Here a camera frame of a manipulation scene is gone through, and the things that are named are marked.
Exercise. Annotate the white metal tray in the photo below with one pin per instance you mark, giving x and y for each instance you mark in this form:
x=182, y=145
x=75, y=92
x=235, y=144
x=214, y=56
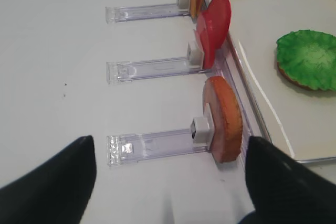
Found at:
x=299, y=122

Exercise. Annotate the bread slice in holder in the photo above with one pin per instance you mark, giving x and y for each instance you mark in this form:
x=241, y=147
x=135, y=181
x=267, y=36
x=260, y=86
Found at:
x=226, y=143

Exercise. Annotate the white pusher block near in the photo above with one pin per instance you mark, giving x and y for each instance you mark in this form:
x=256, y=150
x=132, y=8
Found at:
x=202, y=130

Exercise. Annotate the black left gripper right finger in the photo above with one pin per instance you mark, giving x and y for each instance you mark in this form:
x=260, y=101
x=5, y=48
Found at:
x=284, y=191

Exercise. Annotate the red tomato slice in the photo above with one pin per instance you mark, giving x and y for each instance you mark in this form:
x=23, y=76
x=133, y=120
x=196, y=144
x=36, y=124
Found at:
x=216, y=17
x=209, y=43

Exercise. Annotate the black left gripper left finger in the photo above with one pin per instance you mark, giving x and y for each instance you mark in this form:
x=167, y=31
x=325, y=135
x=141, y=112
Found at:
x=57, y=191

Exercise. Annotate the green lettuce leaf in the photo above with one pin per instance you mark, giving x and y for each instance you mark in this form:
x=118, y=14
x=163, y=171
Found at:
x=308, y=56

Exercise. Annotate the white pusher block middle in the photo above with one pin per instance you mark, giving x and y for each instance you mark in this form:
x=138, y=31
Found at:
x=195, y=54

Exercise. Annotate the clear acrylic left rack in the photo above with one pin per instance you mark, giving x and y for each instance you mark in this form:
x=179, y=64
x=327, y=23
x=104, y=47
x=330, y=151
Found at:
x=154, y=91

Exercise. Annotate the bottom bread slice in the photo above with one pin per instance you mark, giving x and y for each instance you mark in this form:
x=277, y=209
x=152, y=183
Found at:
x=282, y=72

